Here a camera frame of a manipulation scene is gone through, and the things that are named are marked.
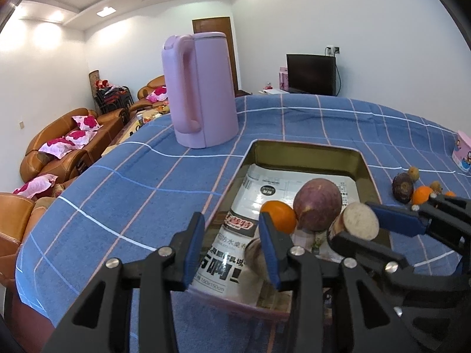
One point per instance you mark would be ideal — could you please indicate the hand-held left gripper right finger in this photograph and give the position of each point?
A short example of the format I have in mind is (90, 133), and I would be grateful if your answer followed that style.
(270, 253)

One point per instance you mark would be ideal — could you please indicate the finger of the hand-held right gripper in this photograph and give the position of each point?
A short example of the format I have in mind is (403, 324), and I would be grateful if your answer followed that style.
(397, 218)
(368, 252)

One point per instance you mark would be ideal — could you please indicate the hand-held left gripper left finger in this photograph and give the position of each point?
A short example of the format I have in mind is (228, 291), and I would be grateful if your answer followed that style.
(195, 250)

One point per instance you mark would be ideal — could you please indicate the brown sweet potato chunk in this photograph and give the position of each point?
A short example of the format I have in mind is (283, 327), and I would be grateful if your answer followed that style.
(254, 257)

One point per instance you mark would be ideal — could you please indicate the dark brown passion fruit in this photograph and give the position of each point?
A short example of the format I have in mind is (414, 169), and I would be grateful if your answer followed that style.
(402, 188)

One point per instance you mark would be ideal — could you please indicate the cut sweet potato piece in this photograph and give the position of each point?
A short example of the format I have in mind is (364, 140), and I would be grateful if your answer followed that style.
(358, 220)

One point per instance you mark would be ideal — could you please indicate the large orange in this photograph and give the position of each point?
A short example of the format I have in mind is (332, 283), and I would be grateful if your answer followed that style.
(422, 195)

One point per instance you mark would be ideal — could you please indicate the small orange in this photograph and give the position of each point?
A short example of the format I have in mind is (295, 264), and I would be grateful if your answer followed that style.
(281, 215)
(449, 193)

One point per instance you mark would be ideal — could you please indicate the brown longan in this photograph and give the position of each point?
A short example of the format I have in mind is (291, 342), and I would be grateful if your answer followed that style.
(436, 185)
(414, 172)

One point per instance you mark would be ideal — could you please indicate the round purple fruit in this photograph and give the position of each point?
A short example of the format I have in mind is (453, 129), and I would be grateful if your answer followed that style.
(316, 204)

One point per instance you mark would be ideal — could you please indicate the pink metal tin box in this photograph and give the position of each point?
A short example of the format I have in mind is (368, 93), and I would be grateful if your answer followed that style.
(312, 158)

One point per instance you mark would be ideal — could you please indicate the printed paper leaflet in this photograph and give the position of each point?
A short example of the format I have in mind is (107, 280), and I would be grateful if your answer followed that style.
(246, 206)

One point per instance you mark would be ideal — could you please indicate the blue checked tablecloth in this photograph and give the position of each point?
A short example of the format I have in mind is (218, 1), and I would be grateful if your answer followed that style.
(147, 176)

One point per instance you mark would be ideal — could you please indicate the pink cartoon cup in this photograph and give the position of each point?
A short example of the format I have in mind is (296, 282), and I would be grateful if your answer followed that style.
(463, 152)

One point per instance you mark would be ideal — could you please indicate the wooden coffee table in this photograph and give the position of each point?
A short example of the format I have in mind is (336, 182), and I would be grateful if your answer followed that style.
(125, 132)

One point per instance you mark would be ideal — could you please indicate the pink electric kettle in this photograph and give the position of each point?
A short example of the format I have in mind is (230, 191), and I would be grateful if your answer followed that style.
(206, 92)

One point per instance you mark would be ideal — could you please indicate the pink floral pillow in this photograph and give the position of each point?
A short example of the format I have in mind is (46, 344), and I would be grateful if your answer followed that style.
(35, 186)
(81, 138)
(86, 122)
(55, 147)
(157, 95)

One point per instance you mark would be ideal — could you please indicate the white television stand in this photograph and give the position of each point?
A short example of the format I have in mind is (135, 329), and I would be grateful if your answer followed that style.
(270, 91)

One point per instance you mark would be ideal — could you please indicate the black television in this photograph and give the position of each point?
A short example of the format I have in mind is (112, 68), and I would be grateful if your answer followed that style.
(311, 74)

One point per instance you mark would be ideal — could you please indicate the black chair stack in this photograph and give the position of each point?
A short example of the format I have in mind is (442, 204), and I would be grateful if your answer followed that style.
(112, 99)

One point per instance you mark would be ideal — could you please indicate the brown leather corner sofa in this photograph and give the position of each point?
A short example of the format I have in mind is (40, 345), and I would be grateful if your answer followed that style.
(154, 82)

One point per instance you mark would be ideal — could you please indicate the brown leather armchair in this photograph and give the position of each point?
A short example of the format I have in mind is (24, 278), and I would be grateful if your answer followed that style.
(18, 235)

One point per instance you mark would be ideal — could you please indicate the long brown leather sofa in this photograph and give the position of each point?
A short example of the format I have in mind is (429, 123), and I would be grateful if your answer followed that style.
(48, 132)

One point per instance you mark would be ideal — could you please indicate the carved wooden panel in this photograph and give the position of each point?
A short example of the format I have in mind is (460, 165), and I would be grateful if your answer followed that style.
(94, 79)

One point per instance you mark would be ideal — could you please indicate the square ceiling light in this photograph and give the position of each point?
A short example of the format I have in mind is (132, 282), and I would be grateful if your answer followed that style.
(106, 11)

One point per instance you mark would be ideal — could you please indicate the white wall socket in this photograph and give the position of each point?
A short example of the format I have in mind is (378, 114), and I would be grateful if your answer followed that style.
(332, 50)

